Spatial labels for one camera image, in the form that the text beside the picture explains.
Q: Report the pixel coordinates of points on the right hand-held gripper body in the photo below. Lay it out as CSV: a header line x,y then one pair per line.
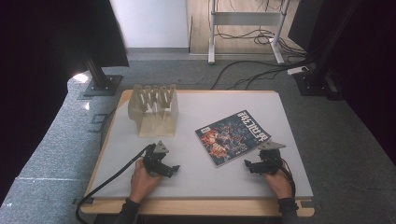
x,y
270,158

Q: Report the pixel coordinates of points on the white desk frame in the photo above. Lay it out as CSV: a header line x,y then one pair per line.
x,y
246,18

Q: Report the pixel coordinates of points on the wooden magazine rack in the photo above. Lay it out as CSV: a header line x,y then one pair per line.
x,y
155,113

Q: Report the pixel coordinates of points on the colourful magazine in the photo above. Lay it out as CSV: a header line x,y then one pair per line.
x,y
233,137

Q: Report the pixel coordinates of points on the black curtain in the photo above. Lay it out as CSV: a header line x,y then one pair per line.
x,y
367,71
49,62

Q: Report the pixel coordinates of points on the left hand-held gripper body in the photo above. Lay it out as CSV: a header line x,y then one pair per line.
x,y
153,158

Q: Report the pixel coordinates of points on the person's left hand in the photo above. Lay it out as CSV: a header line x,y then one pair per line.
x,y
144,183

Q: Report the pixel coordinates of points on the white power strip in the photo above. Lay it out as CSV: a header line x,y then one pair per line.
x,y
297,70

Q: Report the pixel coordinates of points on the black metal stand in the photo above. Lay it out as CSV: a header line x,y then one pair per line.
x,y
317,77
101,77

